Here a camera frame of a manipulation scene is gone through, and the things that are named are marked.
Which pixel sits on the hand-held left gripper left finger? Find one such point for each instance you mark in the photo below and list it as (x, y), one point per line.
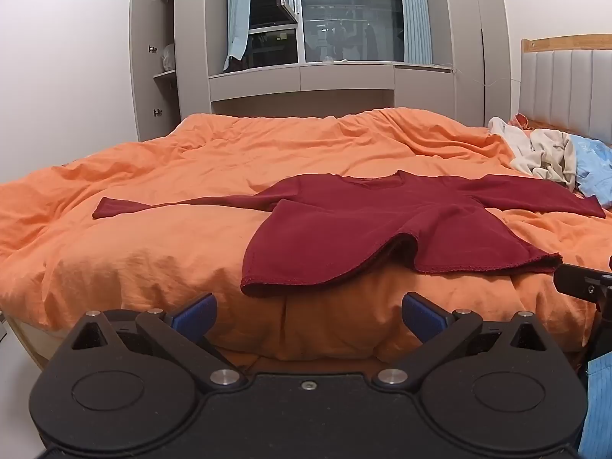
(193, 318)

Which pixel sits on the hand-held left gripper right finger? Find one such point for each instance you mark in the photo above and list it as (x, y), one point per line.
(425, 318)

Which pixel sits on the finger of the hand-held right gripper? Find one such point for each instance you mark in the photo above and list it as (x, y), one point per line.
(576, 279)
(603, 325)

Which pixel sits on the dark red long-sleeved shirt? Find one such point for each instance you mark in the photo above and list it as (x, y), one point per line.
(334, 220)

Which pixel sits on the cream crumpled clothes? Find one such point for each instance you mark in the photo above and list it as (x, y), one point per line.
(545, 153)

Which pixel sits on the blue striped cloth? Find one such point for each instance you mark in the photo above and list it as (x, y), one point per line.
(597, 406)

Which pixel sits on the light blue crumpled garment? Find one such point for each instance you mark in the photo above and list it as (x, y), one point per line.
(593, 162)

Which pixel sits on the orange duvet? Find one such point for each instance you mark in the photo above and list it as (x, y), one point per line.
(191, 162)

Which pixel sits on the orange-red patterned cloth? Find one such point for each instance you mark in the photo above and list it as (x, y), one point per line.
(519, 121)

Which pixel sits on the grey padded wooden headboard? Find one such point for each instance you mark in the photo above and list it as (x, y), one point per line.
(564, 86)

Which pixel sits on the grey built-in wardrobe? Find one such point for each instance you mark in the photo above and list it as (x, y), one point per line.
(430, 95)

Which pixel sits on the white bag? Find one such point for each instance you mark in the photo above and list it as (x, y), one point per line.
(168, 57)

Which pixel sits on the light blue curtain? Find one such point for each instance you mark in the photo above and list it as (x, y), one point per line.
(236, 9)
(416, 9)

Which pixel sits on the window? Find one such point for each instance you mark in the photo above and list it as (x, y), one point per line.
(349, 9)

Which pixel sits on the wooden bed frame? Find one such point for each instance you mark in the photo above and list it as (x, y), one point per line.
(28, 344)

